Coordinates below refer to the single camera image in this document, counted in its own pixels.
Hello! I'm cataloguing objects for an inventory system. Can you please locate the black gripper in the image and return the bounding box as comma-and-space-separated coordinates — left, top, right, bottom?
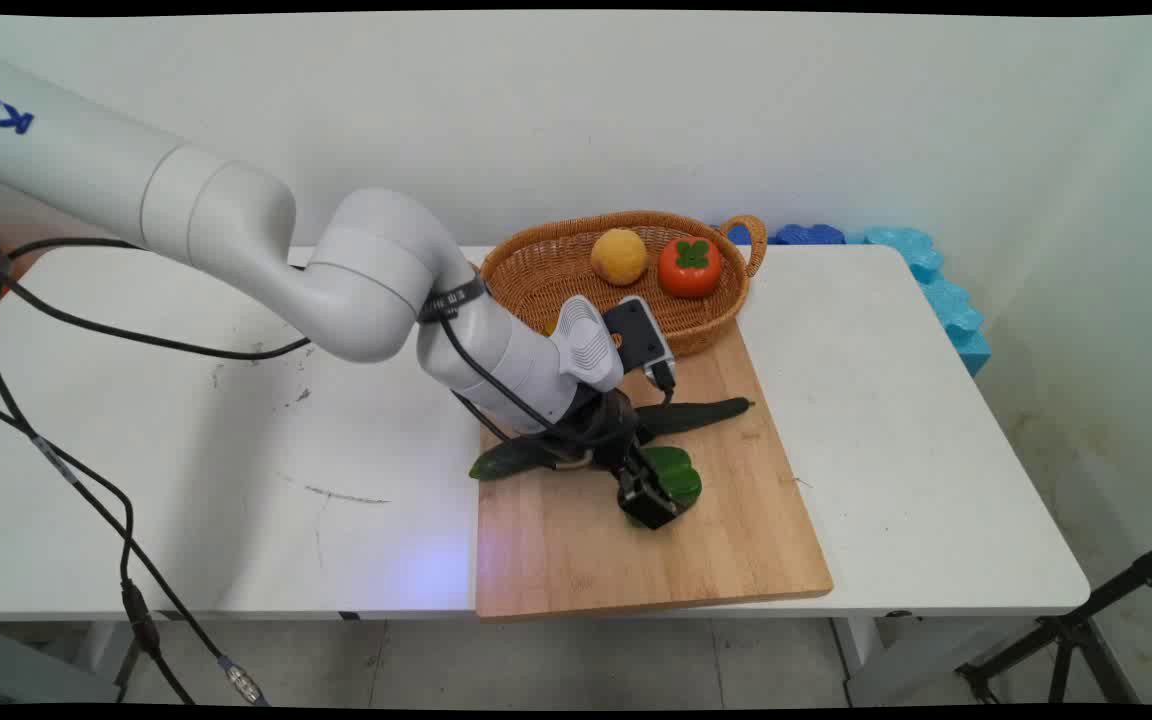
551, 390, 680, 531

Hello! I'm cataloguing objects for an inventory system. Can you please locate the green bell pepper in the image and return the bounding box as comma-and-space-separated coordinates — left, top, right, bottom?
636, 446, 704, 513

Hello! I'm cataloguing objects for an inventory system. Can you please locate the wooden cutting board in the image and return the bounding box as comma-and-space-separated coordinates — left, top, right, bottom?
475, 318, 834, 622

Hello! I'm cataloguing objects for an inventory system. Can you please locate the dark green cucumber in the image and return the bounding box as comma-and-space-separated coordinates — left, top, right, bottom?
468, 397, 756, 482

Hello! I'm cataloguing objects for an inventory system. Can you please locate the red orange persimmon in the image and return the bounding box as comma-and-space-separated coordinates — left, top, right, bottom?
657, 236, 723, 299

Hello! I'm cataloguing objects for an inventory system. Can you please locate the yellow peach fruit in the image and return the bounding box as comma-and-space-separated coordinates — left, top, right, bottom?
590, 228, 649, 288

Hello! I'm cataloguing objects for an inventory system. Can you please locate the woven wicker basket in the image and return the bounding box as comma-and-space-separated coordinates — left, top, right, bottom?
479, 210, 769, 359

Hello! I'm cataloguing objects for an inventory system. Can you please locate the white table leg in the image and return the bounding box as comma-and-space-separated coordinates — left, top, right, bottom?
831, 615, 947, 707

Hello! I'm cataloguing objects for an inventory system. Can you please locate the dark blue foam piece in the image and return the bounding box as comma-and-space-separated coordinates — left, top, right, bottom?
711, 224, 847, 247

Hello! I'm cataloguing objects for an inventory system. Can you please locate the light blue foam piece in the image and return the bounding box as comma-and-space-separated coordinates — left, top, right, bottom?
861, 227, 993, 377

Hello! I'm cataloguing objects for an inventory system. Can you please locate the black tripod stand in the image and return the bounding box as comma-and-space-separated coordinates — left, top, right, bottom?
956, 534, 1152, 706

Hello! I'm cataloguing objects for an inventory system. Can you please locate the orange object behind table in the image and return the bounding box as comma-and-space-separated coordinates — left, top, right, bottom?
0, 225, 42, 298

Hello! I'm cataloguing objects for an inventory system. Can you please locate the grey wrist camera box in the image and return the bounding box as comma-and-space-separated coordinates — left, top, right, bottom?
602, 296, 678, 393

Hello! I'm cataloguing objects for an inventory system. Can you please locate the black cable with connector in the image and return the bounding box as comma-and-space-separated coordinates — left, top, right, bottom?
0, 250, 269, 707

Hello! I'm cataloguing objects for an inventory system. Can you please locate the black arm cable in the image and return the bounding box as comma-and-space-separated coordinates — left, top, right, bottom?
0, 237, 677, 471

